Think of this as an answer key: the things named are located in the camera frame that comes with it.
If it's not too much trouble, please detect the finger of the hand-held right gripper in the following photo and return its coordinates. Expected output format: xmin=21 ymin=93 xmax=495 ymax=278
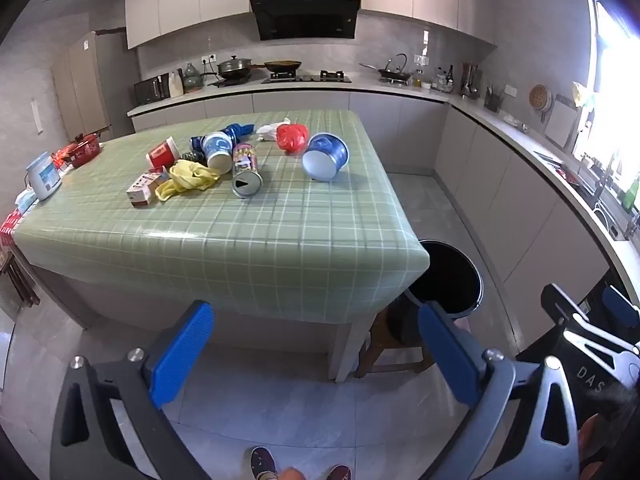
xmin=542 ymin=284 xmax=640 ymax=386
xmin=602 ymin=284 xmax=640 ymax=343

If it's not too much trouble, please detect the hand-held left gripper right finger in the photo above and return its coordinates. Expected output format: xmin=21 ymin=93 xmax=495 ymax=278
xmin=418 ymin=302 xmax=583 ymax=480

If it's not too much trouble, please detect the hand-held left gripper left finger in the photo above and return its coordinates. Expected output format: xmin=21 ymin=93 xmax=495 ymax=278
xmin=50 ymin=301 xmax=215 ymax=480

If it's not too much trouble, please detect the black trash bin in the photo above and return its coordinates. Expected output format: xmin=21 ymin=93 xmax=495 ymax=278
xmin=387 ymin=240 xmax=485 ymax=348

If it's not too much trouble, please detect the small red and white carton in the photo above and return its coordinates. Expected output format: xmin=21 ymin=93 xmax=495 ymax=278
xmin=126 ymin=170 xmax=171 ymax=207

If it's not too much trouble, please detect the yellow cloth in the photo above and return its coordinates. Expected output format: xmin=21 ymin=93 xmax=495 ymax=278
xmin=156 ymin=159 xmax=222 ymax=201

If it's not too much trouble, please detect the printed metal can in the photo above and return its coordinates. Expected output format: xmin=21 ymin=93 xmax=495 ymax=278
xmin=231 ymin=143 xmax=263 ymax=200

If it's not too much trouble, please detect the red paper cup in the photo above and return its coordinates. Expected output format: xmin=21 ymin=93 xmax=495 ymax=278
xmin=146 ymin=137 xmax=180 ymax=168

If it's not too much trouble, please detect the blue and white noodle cup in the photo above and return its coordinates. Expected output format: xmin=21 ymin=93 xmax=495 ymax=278
xmin=201 ymin=131 xmax=234 ymax=171

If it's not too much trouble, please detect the blue printed plastic bag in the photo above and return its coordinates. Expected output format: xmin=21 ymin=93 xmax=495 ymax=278
xmin=189 ymin=122 xmax=257 ymax=155

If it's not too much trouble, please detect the large blue paper bowl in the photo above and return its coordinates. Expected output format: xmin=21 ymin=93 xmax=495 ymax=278
xmin=301 ymin=132 xmax=350 ymax=181

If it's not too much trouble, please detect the white plastic bag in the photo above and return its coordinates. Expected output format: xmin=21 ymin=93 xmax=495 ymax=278
xmin=255 ymin=119 xmax=292 ymax=142

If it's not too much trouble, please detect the red plastic bag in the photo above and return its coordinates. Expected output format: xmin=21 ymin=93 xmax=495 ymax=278
xmin=276 ymin=123 xmax=309 ymax=155

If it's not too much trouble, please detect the person's right hand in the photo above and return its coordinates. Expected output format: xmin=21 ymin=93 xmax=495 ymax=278
xmin=579 ymin=414 xmax=606 ymax=463

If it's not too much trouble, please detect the black built-in oven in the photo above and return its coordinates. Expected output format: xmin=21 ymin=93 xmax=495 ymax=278
xmin=515 ymin=265 xmax=640 ymax=366

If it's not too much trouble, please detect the wooden stool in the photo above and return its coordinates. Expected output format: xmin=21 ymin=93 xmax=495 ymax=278
xmin=354 ymin=310 xmax=436 ymax=378

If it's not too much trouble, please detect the green dish soap bottle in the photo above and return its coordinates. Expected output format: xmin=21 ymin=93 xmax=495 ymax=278
xmin=622 ymin=172 xmax=640 ymax=211

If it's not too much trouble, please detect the metal sink faucet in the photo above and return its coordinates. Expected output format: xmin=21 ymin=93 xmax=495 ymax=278
xmin=592 ymin=160 xmax=618 ymax=211

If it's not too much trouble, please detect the green checked tablecloth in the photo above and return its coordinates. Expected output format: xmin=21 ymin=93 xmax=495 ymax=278
xmin=12 ymin=109 xmax=431 ymax=323

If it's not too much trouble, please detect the person's left shoe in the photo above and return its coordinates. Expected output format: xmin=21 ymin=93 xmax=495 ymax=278
xmin=250 ymin=447 xmax=277 ymax=480

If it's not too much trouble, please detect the white cutting board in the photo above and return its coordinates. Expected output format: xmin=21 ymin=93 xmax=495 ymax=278
xmin=544 ymin=95 xmax=581 ymax=148

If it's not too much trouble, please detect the dark wooden side table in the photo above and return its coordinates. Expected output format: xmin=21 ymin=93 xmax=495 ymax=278
xmin=0 ymin=247 xmax=41 ymax=308

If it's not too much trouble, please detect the yellow hanging rag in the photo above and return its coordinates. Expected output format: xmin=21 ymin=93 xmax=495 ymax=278
xmin=572 ymin=81 xmax=596 ymax=108

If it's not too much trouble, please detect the red printed packet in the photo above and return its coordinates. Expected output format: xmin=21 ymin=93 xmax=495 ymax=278
xmin=0 ymin=210 xmax=26 ymax=246

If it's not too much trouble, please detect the bright window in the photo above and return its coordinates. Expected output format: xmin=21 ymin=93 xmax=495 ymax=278
xmin=575 ymin=0 xmax=640 ymax=201

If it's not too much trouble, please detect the white jar with blue label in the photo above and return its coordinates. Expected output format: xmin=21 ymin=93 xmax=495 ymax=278
xmin=25 ymin=151 xmax=63 ymax=202

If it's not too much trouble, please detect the red enamel pot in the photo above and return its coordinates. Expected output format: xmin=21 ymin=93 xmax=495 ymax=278
xmin=60 ymin=132 xmax=103 ymax=168

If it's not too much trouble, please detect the utensil holder with utensils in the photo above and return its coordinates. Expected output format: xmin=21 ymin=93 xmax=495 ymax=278
xmin=460 ymin=62 xmax=481 ymax=98

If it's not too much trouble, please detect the black microwave oven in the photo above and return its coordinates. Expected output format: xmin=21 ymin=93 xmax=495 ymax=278
xmin=133 ymin=74 xmax=171 ymax=106

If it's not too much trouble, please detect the green ceramic jar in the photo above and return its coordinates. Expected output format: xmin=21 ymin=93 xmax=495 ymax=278
xmin=182 ymin=62 xmax=203 ymax=93

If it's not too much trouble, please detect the black frying pan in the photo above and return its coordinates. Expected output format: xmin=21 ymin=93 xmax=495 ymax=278
xmin=359 ymin=62 xmax=413 ymax=82

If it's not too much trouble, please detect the beige refrigerator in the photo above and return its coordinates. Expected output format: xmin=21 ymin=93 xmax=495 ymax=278
xmin=51 ymin=31 xmax=128 ymax=141

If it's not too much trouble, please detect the grey pot with lid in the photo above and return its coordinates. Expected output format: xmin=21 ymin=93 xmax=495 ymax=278
xmin=216 ymin=55 xmax=253 ymax=81

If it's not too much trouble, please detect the black gas hob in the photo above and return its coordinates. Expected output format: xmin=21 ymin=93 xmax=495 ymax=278
xmin=262 ymin=71 xmax=352 ymax=83

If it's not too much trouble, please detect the brown wok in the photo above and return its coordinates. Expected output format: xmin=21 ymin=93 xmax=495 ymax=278
xmin=252 ymin=60 xmax=303 ymax=73

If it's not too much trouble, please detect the black range hood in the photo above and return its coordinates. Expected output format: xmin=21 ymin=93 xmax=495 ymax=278
xmin=249 ymin=0 xmax=362 ymax=41

